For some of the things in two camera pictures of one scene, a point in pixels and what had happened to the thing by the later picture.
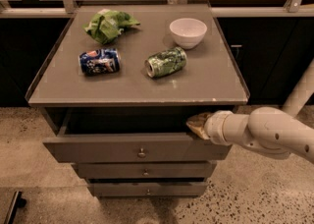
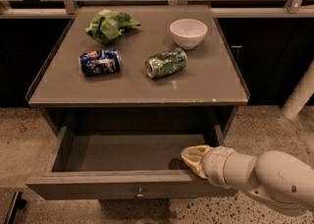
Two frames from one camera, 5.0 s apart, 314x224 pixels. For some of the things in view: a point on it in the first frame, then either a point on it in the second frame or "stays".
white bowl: (187, 32) stays
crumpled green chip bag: (106, 25) stays
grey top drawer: (127, 136) -> (127, 165)
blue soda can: (99, 62) stays
